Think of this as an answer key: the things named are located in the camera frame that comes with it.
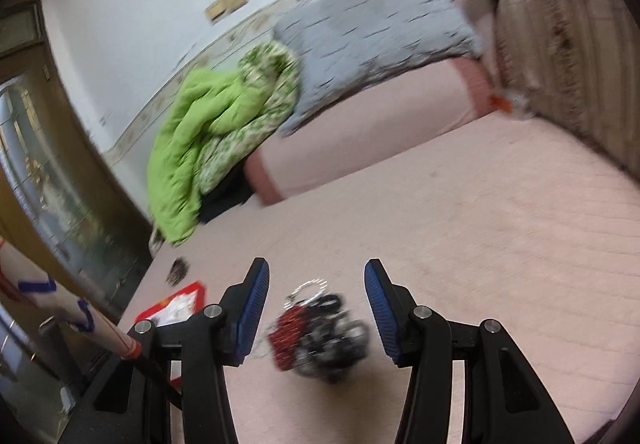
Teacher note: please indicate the green quilt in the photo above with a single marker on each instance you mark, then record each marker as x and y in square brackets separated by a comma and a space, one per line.
[200, 139]

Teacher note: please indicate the striped floral cushion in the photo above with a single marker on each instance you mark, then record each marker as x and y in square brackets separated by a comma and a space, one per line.
[565, 59]

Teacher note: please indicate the dark hair clip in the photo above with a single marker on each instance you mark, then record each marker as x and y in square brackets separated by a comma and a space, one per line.
[177, 270]

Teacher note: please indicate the grey fur scrunchie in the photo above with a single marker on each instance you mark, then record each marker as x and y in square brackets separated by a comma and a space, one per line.
[332, 341]

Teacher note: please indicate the wooden glass door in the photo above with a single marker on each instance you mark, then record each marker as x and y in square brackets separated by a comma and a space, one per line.
[45, 149]

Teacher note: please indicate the red patterned scrunchie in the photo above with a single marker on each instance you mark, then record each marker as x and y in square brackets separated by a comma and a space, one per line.
[287, 331]

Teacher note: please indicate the small wall picture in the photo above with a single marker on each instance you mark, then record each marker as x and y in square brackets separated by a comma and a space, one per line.
[227, 4]

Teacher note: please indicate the pink quilted bed cover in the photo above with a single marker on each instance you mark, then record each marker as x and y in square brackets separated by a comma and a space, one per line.
[450, 224]

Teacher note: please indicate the red cardboard tray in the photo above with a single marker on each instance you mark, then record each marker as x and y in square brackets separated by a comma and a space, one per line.
[172, 306]

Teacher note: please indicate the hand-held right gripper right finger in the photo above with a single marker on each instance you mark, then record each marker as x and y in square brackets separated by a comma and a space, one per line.
[380, 314]

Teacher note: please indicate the orange plastic packet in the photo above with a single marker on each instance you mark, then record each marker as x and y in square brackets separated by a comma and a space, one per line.
[502, 103]

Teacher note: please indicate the white tube with blue marks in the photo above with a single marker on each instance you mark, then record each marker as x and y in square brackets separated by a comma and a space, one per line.
[65, 294]

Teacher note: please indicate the pink bolster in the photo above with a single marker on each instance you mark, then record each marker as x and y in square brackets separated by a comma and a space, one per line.
[375, 124]

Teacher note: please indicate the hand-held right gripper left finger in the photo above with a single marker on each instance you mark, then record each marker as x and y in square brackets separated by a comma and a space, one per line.
[252, 309]

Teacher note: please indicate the grey quilted pillow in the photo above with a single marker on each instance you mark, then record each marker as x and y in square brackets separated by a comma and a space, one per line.
[380, 34]

